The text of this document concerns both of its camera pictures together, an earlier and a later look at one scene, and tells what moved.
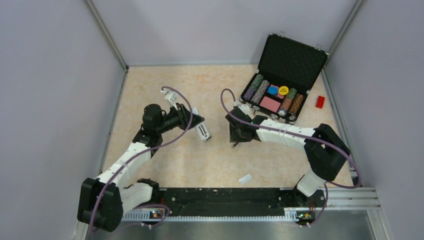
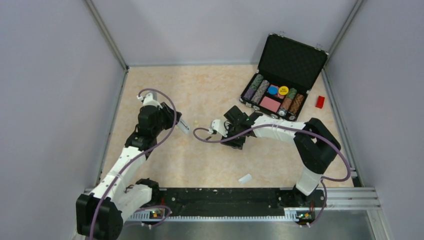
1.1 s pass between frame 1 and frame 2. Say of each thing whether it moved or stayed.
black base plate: stayed
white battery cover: stayed
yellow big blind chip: stayed
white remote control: moved
